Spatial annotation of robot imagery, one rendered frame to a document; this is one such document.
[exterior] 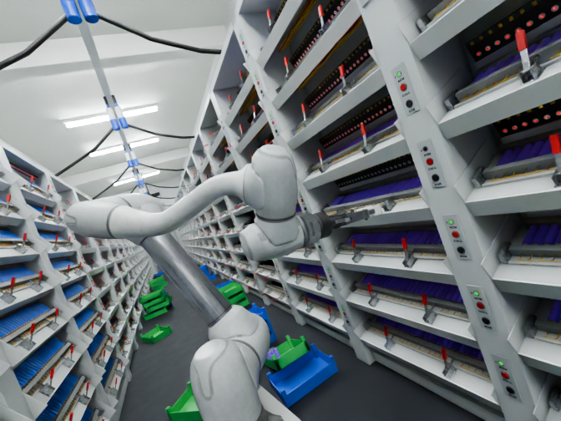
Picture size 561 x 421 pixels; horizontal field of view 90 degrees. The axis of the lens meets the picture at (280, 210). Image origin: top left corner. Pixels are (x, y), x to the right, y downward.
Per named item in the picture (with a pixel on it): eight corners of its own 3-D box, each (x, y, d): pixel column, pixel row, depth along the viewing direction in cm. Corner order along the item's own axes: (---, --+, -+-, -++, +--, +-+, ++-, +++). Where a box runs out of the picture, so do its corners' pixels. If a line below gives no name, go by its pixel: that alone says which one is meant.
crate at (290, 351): (265, 365, 167) (260, 352, 169) (293, 347, 175) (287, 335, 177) (278, 372, 140) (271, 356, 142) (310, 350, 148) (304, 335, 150)
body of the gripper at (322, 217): (309, 240, 83) (335, 232, 87) (325, 240, 75) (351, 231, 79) (303, 215, 83) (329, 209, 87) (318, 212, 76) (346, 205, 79)
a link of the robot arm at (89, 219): (104, 201, 77) (138, 197, 90) (50, 197, 81) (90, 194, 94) (106, 247, 79) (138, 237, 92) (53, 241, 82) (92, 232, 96)
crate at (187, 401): (170, 423, 147) (164, 409, 147) (194, 393, 166) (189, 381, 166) (216, 419, 137) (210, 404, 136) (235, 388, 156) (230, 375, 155)
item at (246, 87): (255, 80, 137) (236, 56, 135) (229, 127, 193) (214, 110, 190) (283, 60, 145) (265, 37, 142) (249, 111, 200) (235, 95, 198)
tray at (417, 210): (438, 219, 77) (419, 193, 75) (322, 229, 132) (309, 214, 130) (469, 174, 84) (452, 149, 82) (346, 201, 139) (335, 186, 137)
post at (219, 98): (302, 326, 198) (210, 86, 191) (296, 322, 207) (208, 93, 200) (324, 311, 206) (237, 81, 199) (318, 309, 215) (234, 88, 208)
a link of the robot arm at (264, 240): (305, 258, 75) (307, 214, 69) (251, 276, 69) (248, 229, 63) (286, 239, 84) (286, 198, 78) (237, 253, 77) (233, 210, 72)
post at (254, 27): (369, 365, 134) (235, 6, 127) (356, 357, 143) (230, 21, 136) (398, 342, 142) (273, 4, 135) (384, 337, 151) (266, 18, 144)
